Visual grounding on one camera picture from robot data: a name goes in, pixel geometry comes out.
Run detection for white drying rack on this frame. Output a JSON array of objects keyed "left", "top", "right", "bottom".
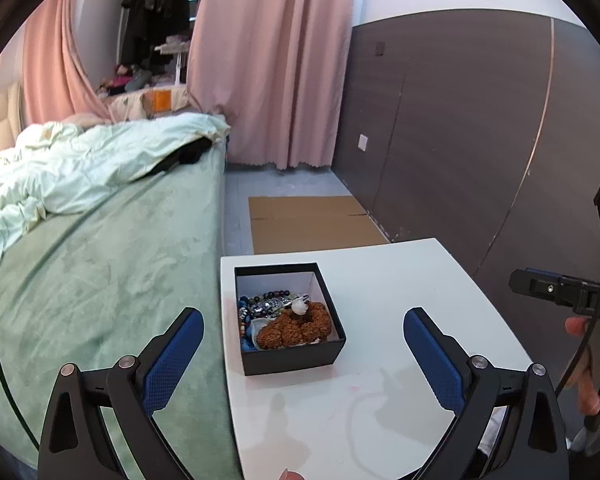
[{"left": 154, "top": 41, "right": 192, "bottom": 87}]

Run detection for blue cord bead bracelet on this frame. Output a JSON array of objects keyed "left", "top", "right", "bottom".
[{"left": 238, "top": 297, "right": 262, "bottom": 352}]

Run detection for brown rudraksha bead bracelet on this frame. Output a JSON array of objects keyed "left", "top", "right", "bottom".
[{"left": 255, "top": 300, "right": 334, "bottom": 349}]

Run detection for pillow with orange patch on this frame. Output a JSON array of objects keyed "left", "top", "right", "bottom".
[{"left": 106, "top": 87, "right": 197, "bottom": 122}]

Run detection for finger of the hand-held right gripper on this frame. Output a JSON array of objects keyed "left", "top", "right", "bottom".
[{"left": 509, "top": 268, "right": 581, "bottom": 307}]

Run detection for beige headboard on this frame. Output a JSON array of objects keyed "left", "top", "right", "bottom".
[{"left": 0, "top": 81, "right": 27, "bottom": 157}]

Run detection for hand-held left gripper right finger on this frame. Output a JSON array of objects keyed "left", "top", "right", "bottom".
[{"left": 403, "top": 306, "right": 571, "bottom": 480}]

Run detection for dark and green bead bracelet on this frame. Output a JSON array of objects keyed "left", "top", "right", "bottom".
[{"left": 249, "top": 287, "right": 295, "bottom": 306}]

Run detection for white organza pouch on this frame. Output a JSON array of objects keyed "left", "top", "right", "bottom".
[{"left": 249, "top": 315, "right": 283, "bottom": 338}]

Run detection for silver ball chain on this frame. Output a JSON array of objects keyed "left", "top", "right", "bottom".
[{"left": 257, "top": 296, "right": 312, "bottom": 310}]

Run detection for light green quilt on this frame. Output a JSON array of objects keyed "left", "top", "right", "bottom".
[{"left": 0, "top": 112, "right": 232, "bottom": 277}]

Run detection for hanging dark clothes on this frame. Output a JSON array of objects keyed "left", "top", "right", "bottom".
[{"left": 119, "top": 0, "right": 204, "bottom": 75}]

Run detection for black box white inside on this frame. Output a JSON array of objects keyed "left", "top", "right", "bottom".
[{"left": 234, "top": 262, "right": 347, "bottom": 377}]

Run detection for black cloth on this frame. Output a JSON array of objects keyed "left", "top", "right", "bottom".
[{"left": 151, "top": 139, "right": 214, "bottom": 174}]

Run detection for person's right hand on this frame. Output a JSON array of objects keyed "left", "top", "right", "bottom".
[{"left": 564, "top": 315, "right": 600, "bottom": 417}]

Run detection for green bed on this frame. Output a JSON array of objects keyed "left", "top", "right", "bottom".
[{"left": 0, "top": 147, "right": 246, "bottom": 480}]

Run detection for flat brown cardboard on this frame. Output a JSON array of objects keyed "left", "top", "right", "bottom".
[{"left": 248, "top": 195, "right": 392, "bottom": 255}]

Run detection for wide pink curtain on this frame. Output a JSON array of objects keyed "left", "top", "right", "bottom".
[{"left": 186, "top": 0, "right": 357, "bottom": 172}]

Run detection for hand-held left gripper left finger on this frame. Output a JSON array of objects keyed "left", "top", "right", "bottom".
[{"left": 37, "top": 306, "right": 205, "bottom": 480}]

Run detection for narrow pink curtain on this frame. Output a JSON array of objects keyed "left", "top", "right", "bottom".
[{"left": 22, "top": 0, "right": 115, "bottom": 127}]

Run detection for pile of plush toys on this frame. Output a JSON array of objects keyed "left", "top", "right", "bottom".
[{"left": 96, "top": 64, "right": 155, "bottom": 97}]

